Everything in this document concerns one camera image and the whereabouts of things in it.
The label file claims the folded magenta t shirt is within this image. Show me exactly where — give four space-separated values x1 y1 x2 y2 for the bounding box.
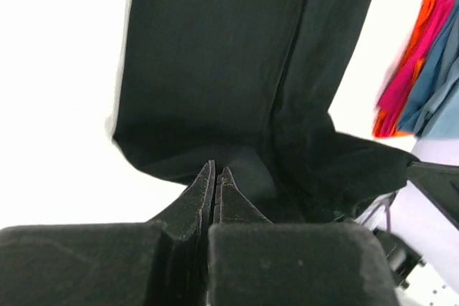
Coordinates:
377 0 456 113

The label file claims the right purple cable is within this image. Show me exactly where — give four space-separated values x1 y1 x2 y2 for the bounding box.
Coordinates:
361 201 394 231

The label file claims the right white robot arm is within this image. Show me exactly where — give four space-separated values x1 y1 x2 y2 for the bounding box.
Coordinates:
357 140 458 305

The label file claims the folded teal t shirt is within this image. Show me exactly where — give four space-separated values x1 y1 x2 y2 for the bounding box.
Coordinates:
397 1 458 136

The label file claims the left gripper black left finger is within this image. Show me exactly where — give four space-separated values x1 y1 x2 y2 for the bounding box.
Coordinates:
1 161 216 305

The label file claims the black floral t shirt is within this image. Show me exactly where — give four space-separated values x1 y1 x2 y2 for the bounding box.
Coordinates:
113 0 415 223

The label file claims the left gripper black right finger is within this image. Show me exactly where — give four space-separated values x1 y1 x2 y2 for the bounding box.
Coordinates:
208 169 398 305

